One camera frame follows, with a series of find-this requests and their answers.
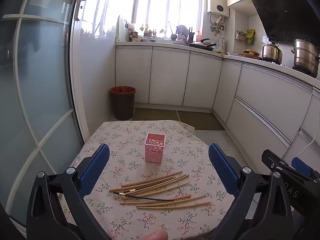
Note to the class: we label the red bottle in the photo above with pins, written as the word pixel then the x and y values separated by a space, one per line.
pixel 198 36

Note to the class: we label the white water heater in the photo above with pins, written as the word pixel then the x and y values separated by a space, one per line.
pixel 217 0

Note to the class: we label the black frying pan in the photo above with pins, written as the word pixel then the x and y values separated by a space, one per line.
pixel 200 45

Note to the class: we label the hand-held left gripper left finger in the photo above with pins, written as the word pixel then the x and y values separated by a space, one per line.
pixel 96 170

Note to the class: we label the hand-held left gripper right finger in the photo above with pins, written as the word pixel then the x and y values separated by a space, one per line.
pixel 222 170

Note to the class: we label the kitchen window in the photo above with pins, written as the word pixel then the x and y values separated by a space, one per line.
pixel 155 2

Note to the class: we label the floral tablecloth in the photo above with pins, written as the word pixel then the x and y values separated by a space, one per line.
pixel 130 155

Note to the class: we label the pink perforated plastic basket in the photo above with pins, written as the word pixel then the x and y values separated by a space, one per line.
pixel 155 150

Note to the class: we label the stainless steel basin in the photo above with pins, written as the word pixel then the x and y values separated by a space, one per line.
pixel 148 39

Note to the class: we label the dark utensil holder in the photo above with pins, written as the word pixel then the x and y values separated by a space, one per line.
pixel 190 35

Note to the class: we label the stainless steel steamer pot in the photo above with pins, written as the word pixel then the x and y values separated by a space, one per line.
pixel 305 57

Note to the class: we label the pile of wooden chopsticks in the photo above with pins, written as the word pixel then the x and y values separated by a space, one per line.
pixel 150 189

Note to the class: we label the frosted glass door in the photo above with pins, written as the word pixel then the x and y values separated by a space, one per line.
pixel 37 92

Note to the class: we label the white cutting board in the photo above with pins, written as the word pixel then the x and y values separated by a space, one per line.
pixel 121 28

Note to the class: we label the white kitchen base cabinets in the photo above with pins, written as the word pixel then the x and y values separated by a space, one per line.
pixel 170 77

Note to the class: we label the grey pink cloth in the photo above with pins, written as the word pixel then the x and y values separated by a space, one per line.
pixel 182 30

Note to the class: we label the yellow green packet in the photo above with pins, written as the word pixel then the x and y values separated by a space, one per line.
pixel 250 36

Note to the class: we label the woven food basket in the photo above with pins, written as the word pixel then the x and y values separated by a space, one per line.
pixel 250 53

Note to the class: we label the red trash bag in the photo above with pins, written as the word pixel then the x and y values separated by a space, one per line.
pixel 122 90

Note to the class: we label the white plate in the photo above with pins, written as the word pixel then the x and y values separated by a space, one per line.
pixel 234 54

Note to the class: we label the person's left hand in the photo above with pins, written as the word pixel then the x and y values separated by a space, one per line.
pixel 157 235

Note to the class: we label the olive floor mat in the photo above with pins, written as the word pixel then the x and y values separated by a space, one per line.
pixel 200 121
pixel 155 114

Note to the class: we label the stainless steel kettle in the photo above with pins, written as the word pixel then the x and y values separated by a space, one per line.
pixel 271 51

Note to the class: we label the black range hood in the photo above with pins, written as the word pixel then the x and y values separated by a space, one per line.
pixel 287 12

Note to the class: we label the brown trash bin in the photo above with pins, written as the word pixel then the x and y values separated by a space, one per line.
pixel 122 107

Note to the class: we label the black chopstick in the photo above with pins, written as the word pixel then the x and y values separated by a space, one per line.
pixel 150 198

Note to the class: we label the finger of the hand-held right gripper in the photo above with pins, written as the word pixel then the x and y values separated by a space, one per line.
pixel 268 158
pixel 301 166

